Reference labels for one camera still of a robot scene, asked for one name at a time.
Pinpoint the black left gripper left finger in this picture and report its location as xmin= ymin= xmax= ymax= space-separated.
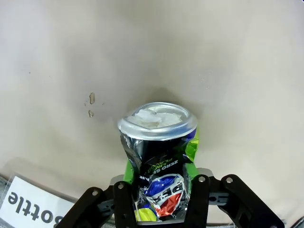
xmin=55 ymin=161 xmax=139 ymax=228

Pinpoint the crushed black pepsi can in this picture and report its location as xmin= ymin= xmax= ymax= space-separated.
xmin=117 ymin=102 xmax=200 ymax=223

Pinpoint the white label reading Bottle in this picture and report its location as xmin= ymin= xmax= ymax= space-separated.
xmin=0 ymin=175 xmax=77 ymax=228

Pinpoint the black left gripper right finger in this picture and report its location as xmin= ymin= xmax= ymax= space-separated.
xmin=184 ymin=163 xmax=285 ymax=228

